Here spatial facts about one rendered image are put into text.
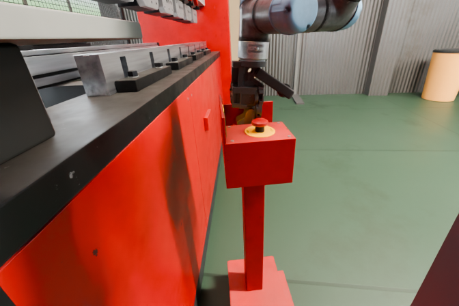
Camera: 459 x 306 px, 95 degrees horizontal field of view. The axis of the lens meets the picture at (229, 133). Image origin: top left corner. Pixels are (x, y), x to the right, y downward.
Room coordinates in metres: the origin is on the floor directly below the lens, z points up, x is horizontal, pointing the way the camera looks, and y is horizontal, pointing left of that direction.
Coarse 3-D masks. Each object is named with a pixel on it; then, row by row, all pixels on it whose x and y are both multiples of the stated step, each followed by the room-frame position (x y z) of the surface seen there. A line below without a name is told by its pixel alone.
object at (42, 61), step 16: (64, 48) 0.76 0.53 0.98; (80, 48) 0.84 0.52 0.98; (96, 48) 0.93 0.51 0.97; (112, 48) 1.05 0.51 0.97; (128, 48) 1.19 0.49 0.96; (32, 64) 0.62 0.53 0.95; (48, 64) 0.68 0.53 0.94; (64, 64) 0.73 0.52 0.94; (48, 80) 0.66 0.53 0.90; (64, 80) 0.71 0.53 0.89
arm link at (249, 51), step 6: (240, 42) 0.55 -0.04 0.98; (246, 42) 0.53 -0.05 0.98; (252, 42) 0.53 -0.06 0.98; (258, 42) 0.53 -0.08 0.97; (264, 42) 0.53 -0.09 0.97; (240, 48) 0.54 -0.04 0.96; (246, 48) 0.53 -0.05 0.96; (252, 48) 0.53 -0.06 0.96; (258, 48) 0.52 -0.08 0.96; (264, 48) 0.53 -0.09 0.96; (240, 54) 0.54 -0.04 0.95; (246, 54) 0.53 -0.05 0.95; (252, 54) 0.53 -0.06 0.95; (258, 54) 0.53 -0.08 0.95; (264, 54) 0.53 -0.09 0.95; (246, 60) 0.54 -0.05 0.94; (252, 60) 0.53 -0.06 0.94; (258, 60) 0.53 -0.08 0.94; (264, 60) 0.55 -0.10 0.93
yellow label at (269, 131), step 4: (248, 128) 0.48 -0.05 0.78; (252, 128) 0.48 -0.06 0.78; (264, 128) 0.48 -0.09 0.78; (268, 128) 0.47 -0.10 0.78; (272, 128) 0.47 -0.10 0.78; (248, 132) 0.46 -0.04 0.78; (252, 132) 0.46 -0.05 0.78; (256, 132) 0.46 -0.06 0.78; (264, 132) 0.46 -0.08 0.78; (268, 132) 0.45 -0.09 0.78; (272, 132) 0.45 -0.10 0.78; (252, 136) 0.44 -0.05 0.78; (256, 136) 0.44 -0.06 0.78; (260, 136) 0.43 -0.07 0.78; (264, 136) 0.43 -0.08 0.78; (268, 136) 0.43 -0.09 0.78
